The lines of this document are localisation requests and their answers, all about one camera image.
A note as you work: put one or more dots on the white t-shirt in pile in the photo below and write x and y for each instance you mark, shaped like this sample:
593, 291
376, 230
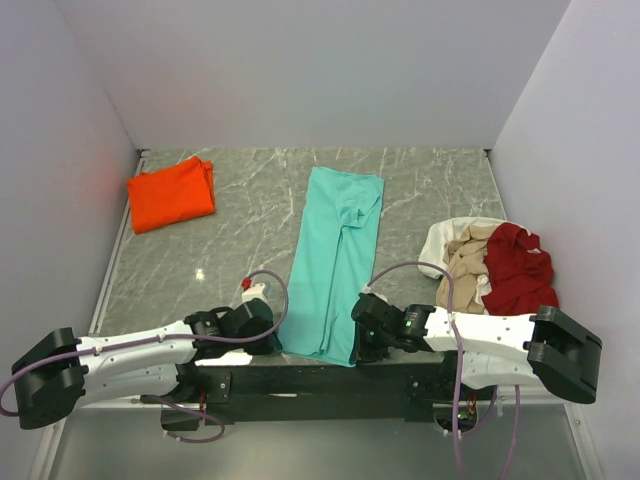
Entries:
445, 231

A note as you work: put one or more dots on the red t-shirt in pile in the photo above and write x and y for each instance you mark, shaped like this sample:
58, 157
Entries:
520, 272

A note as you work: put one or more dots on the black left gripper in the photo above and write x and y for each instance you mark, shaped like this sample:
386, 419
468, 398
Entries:
268, 345

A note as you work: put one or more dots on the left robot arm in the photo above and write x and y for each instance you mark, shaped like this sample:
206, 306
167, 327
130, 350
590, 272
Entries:
64, 372

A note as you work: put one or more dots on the teal t-shirt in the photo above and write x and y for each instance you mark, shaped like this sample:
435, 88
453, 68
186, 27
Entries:
334, 259

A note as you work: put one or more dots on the folded orange t-shirt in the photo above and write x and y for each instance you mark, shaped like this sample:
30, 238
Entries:
171, 195

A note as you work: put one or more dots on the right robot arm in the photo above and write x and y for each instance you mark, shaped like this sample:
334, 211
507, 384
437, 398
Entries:
547, 348

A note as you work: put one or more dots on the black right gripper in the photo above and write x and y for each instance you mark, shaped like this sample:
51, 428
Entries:
361, 352

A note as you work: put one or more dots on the beige t-shirt in pile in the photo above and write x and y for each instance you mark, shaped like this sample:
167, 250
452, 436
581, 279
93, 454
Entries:
464, 258

